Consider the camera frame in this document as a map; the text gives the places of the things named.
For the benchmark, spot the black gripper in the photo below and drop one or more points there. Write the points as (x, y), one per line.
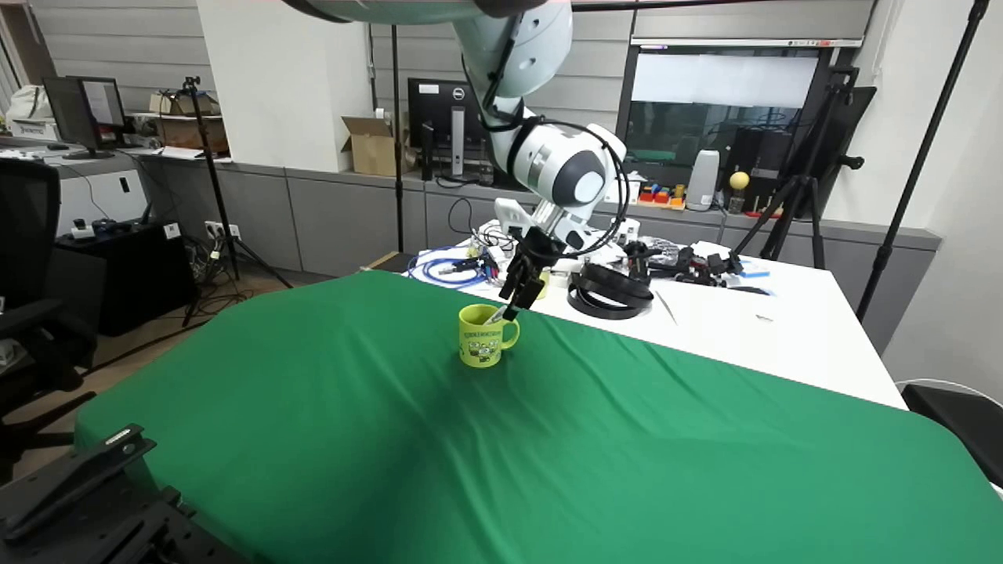
(561, 228)

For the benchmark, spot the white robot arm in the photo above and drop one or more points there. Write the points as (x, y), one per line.
(510, 51)

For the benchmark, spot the yellow plastic mug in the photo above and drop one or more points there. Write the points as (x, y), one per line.
(482, 335)

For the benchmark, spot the white speaker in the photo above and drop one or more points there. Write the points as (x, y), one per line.
(703, 181)

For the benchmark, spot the cardboard box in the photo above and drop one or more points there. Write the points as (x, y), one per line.
(370, 146)

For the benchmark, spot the yellow ball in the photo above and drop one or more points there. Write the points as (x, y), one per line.
(740, 181)

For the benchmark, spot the green table cloth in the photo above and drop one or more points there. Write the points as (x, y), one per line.
(337, 423)

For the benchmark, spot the black light stand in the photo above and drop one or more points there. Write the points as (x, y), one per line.
(224, 252)

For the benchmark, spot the black office chair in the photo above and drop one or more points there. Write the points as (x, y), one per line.
(57, 345)

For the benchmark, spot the black camera tripod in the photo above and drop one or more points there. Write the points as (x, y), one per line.
(819, 159)

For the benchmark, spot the black clamp mount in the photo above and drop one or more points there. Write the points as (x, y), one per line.
(102, 505)

